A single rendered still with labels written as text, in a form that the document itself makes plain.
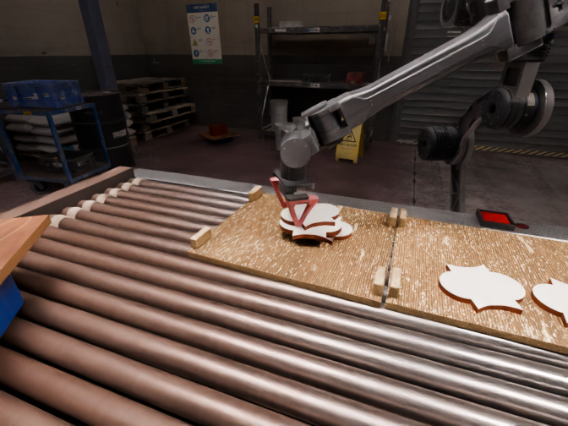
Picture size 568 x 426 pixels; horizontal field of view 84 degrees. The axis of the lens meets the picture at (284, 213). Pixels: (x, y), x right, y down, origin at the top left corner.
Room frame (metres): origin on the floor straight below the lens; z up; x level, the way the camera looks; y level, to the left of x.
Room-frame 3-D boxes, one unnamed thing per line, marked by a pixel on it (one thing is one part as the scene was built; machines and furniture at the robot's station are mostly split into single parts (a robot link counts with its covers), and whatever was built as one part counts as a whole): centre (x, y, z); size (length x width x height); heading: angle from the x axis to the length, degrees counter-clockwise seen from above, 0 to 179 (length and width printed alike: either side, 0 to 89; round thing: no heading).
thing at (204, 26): (6.20, 1.36, 1.55); 0.61 x 0.02 x 0.91; 69
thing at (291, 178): (0.66, -0.02, 1.10); 0.10 x 0.07 x 0.07; 18
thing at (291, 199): (0.62, -0.03, 1.02); 0.07 x 0.07 x 0.09; 18
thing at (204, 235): (0.61, 0.19, 0.95); 0.06 x 0.02 x 0.03; 158
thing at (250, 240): (0.66, -0.05, 0.93); 0.41 x 0.35 x 0.02; 68
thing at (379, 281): (0.46, -0.17, 0.95); 0.06 x 0.02 x 0.03; 158
